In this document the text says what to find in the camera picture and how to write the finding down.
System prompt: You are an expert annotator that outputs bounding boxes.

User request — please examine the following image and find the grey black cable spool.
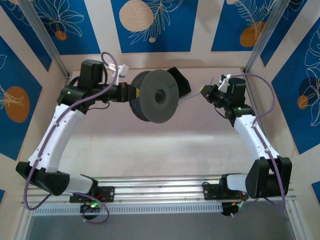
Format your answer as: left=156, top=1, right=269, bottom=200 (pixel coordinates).
left=130, top=69, right=180, bottom=124

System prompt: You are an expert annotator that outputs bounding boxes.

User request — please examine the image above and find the green cable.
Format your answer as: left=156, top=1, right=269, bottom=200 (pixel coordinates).
left=177, top=92, right=204, bottom=105

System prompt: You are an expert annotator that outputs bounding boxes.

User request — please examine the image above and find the black compartment tray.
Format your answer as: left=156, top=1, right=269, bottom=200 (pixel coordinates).
left=166, top=66, right=192, bottom=99

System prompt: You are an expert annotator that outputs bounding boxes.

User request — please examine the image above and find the black electronics module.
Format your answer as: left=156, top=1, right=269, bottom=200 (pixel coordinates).
left=79, top=202, right=101, bottom=221
left=221, top=201, right=248, bottom=218

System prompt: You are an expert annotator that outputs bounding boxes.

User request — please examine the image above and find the aluminium table side rail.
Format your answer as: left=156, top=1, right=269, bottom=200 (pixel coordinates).
left=241, top=69, right=281, bottom=181
left=36, top=73, right=73, bottom=186

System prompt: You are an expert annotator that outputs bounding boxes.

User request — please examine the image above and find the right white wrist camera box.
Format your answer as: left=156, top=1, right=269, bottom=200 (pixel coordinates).
left=218, top=73, right=231, bottom=91

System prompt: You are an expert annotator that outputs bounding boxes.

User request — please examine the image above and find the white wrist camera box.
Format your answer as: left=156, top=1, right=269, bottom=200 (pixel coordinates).
left=218, top=73, right=231, bottom=91
left=106, top=63, right=130, bottom=79

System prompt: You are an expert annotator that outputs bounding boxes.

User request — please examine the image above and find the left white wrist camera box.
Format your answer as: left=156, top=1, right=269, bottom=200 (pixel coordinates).
left=106, top=63, right=130, bottom=79

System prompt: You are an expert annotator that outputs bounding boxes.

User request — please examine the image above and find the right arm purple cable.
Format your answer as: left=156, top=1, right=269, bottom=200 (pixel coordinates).
left=226, top=73, right=287, bottom=218

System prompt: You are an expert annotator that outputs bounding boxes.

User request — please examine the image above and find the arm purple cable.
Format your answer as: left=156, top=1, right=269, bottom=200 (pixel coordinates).
left=226, top=73, right=287, bottom=218
left=23, top=51, right=120, bottom=223

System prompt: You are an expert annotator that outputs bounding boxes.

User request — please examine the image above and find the aluminium frame post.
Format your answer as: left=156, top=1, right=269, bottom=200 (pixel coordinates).
left=17, top=0, right=73, bottom=79
left=243, top=0, right=293, bottom=75

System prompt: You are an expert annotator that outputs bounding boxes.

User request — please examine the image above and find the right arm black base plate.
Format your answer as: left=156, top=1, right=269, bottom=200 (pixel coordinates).
left=202, top=183, right=249, bottom=201

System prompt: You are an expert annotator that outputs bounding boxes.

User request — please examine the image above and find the aluminium mounting rail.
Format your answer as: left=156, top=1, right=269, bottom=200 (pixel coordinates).
left=21, top=174, right=297, bottom=207

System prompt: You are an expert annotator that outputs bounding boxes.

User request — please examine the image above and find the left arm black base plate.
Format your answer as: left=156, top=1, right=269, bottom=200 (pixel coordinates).
left=69, top=186, right=115, bottom=203

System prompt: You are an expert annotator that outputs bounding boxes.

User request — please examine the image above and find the white slotted cable duct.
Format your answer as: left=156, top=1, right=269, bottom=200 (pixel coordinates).
left=31, top=202, right=224, bottom=217

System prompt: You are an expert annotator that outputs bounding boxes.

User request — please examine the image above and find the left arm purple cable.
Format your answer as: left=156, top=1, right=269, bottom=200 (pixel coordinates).
left=23, top=51, right=120, bottom=223

